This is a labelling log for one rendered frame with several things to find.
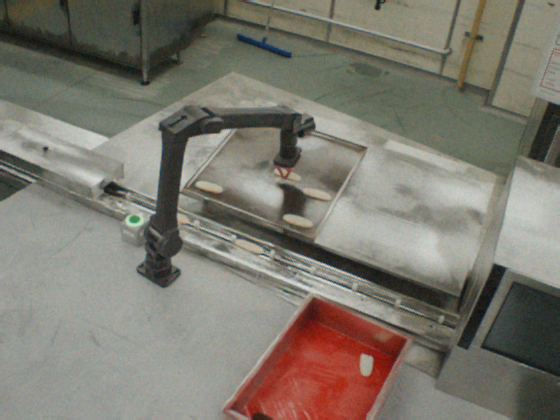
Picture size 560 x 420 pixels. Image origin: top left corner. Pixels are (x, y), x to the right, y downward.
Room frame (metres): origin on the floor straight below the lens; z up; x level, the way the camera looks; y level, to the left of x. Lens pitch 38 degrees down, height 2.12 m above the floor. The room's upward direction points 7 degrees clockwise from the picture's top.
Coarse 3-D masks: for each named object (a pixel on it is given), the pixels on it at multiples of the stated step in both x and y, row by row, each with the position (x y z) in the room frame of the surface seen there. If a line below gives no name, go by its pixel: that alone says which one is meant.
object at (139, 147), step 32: (192, 96) 2.41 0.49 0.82; (224, 96) 2.44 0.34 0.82; (256, 96) 2.48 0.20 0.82; (288, 96) 2.52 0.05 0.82; (128, 160) 1.83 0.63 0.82; (192, 224) 1.50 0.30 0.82; (224, 224) 1.52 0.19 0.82; (256, 224) 1.54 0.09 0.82; (320, 256) 1.42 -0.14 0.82; (416, 288) 1.33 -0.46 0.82; (416, 352) 1.06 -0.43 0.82
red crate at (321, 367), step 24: (312, 336) 1.08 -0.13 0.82; (336, 336) 1.09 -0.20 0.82; (288, 360) 0.98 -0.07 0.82; (312, 360) 0.99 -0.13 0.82; (336, 360) 1.00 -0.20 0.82; (384, 360) 1.02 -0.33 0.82; (264, 384) 0.89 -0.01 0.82; (288, 384) 0.90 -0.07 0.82; (312, 384) 0.91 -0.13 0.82; (336, 384) 0.92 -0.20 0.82; (360, 384) 0.93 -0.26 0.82; (264, 408) 0.82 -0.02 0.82; (288, 408) 0.83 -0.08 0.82; (312, 408) 0.84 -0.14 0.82; (336, 408) 0.84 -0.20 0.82; (360, 408) 0.85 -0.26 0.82
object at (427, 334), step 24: (72, 192) 1.54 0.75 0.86; (120, 216) 1.46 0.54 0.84; (192, 240) 1.37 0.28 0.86; (216, 240) 1.39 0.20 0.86; (240, 264) 1.30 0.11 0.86; (264, 264) 1.31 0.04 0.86; (288, 288) 1.24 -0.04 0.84; (312, 288) 1.23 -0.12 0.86; (336, 288) 1.24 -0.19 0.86; (384, 312) 1.17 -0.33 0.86; (432, 336) 1.09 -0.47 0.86
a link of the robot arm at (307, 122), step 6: (306, 114) 1.70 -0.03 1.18; (294, 120) 1.60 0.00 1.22; (300, 120) 1.62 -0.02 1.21; (306, 120) 1.67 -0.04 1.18; (312, 120) 1.69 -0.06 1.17; (294, 126) 1.60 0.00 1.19; (300, 126) 1.62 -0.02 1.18; (306, 126) 1.67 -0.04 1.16; (312, 126) 1.68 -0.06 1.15; (294, 132) 1.60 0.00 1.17; (306, 132) 1.66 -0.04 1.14
